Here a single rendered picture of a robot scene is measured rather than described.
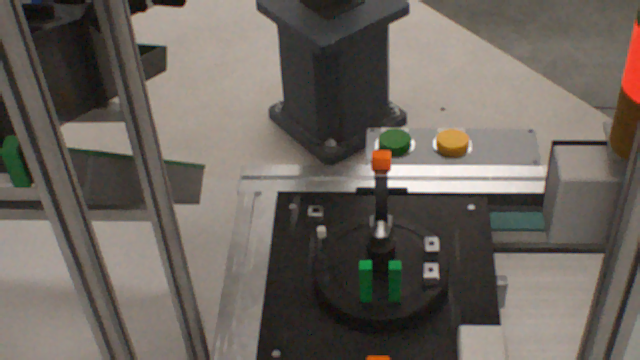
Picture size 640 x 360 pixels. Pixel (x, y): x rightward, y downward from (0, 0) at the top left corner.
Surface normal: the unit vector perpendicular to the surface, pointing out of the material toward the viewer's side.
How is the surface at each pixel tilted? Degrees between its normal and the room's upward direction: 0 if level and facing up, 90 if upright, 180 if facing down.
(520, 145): 0
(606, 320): 90
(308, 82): 90
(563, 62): 0
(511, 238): 90
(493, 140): 0
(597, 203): 90
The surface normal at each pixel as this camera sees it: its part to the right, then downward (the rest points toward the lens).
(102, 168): 0.97, 0.13
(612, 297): -0.06, 0.69
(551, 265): -0.05, -0.72
